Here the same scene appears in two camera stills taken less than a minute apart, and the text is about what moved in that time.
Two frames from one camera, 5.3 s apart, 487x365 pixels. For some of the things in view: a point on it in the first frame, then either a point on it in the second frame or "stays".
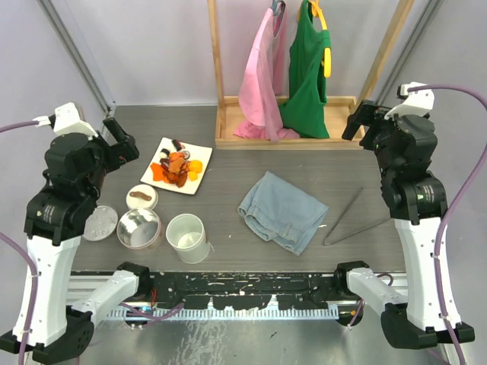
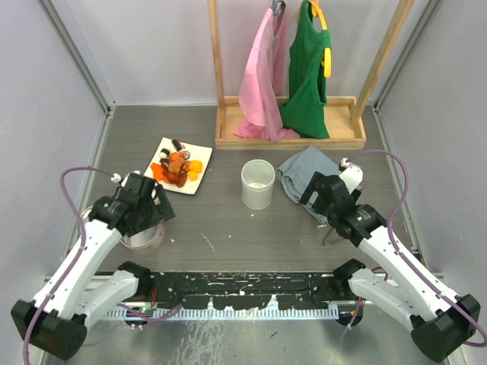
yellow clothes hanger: [327, 58] stays
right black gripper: [367, 112] to [310, 189]
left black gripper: [125, 150] to [162, 211]
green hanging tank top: [303, 111] stays
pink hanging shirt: [262, 81] stays
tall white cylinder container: [186, 233] to [257, 179]
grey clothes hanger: [278, 7] stays
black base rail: [248, 291] stays
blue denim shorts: [278, 211] to [295, 169]
